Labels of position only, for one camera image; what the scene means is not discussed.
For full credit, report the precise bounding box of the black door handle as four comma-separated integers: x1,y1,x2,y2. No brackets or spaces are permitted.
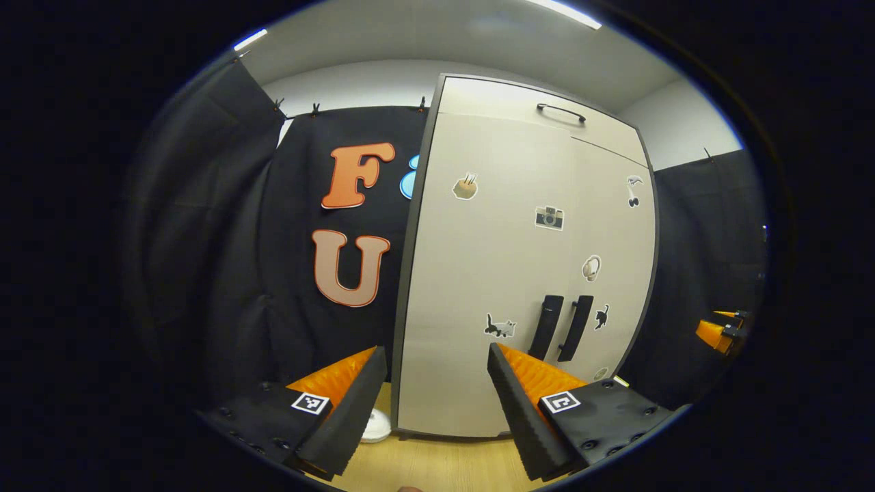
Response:
528,295,565,361
557,295,595,363

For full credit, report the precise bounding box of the white round object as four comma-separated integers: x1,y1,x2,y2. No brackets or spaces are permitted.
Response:
360,409,392,443

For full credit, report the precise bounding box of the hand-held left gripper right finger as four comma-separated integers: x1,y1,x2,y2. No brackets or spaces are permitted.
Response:
487,342,684,482

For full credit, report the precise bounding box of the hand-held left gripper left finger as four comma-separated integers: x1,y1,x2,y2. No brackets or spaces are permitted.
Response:
198,346,388,481

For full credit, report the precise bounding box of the white shoe cabinet door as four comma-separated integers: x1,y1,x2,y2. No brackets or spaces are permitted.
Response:
398,111,575,438
561,137,658,383

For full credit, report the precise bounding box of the white shoe cabinet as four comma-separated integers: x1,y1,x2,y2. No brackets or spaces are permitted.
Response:
391,73,660,438

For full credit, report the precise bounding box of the ceiling light strip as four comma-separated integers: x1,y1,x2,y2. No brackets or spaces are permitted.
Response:
232,27,269,53
526,0,604,31

